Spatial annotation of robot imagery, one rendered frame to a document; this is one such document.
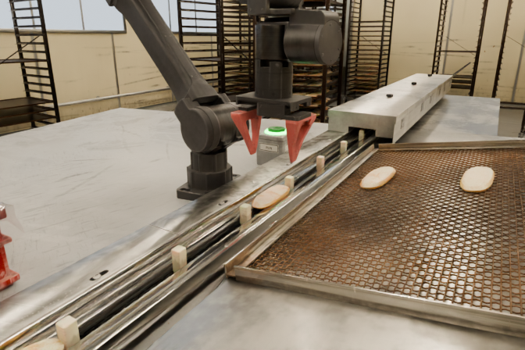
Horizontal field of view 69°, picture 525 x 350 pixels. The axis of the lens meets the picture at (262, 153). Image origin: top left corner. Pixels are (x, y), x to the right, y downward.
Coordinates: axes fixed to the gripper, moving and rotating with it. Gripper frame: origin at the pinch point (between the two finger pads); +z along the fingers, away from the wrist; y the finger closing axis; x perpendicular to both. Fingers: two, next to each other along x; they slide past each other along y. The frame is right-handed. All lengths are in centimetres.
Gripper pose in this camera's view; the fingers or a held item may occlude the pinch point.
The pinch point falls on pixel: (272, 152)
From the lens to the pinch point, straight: 61.4
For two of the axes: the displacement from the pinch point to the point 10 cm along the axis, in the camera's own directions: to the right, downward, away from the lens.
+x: 5.2, -2.5, 8.2
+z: -0.1, 9.5, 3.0
